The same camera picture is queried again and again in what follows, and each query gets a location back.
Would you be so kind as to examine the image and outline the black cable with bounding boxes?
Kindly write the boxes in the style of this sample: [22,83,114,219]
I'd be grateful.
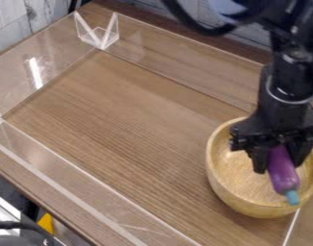
[0,220,48,246]

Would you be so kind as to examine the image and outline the yellow black equipment base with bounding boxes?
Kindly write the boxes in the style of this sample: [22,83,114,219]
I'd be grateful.
[0,196,70,246]

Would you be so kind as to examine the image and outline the clear acrylic corner bracket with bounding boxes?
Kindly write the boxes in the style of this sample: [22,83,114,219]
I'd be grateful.
[74,12,119,51]

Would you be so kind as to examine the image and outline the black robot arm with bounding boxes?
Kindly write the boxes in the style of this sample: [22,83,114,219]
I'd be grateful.
[162,0,313,174]

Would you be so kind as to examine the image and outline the purple toy eggplant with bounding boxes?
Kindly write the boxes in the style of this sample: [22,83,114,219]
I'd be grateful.
[266,145,300,206]

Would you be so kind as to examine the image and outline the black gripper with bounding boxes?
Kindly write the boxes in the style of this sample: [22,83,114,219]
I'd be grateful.
[230,65,313,174]

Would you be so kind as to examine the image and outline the brown wooden bowl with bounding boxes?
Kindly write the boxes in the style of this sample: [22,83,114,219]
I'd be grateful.
[205,117,313,219]

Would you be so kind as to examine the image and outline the clear acrylic tray walls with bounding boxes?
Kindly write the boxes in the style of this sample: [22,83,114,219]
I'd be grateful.
[0,14,313,246]

